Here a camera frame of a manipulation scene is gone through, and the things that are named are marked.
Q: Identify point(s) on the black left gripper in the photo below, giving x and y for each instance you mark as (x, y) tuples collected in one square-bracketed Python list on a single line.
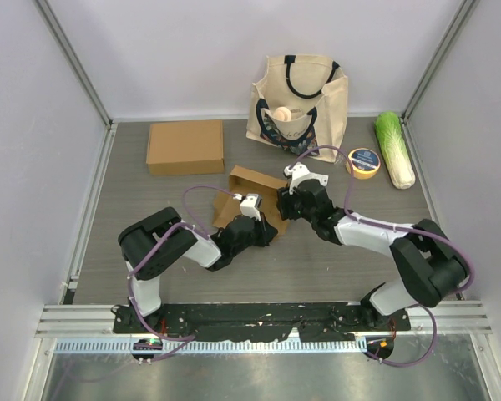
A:
[(267, 231)]

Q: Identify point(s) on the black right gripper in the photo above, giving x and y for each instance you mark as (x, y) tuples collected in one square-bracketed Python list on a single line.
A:
[(285, 201)]

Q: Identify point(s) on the large cardboard box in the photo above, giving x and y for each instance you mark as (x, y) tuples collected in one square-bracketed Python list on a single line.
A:
[(194, 147)]

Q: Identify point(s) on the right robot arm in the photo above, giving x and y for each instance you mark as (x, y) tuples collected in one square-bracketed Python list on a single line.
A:
[(429, 268)]

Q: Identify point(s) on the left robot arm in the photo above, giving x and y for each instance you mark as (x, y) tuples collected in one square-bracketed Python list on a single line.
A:
[(149, 247)]

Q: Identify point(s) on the wooden ball in bag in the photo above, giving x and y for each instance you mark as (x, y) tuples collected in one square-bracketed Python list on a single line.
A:
[(282, 114)]

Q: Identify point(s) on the yellow tape roll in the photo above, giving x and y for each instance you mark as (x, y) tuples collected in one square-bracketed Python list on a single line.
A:
[(364, 163)]

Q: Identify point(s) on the beige canvas tote bag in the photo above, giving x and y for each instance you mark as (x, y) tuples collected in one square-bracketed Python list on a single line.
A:
[(315, 90)]

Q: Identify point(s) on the green plush cabbage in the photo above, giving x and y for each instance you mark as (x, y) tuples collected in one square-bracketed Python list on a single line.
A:
[(394, 150)]

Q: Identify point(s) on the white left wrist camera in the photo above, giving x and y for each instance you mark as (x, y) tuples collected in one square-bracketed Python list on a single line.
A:
[(249, 205)]

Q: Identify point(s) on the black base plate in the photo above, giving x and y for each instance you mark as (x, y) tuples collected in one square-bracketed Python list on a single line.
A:
[(269, 322)]

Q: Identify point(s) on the white slotted cable duct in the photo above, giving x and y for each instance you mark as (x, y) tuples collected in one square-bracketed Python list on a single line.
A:
[(146, 346)]

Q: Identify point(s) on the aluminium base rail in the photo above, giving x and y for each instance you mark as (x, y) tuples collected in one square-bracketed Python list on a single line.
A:
[(91, 321)]

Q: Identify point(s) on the right aluminium frame post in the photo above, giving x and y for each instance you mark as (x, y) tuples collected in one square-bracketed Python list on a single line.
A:
[(450, 36)]

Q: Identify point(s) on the aluminium frame post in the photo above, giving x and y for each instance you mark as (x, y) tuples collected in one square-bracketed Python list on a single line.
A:
[(450, 36), (55, 28)]

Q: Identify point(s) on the left aluminium frame post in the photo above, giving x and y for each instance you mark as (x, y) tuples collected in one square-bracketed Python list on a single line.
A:
[(55, 28)]

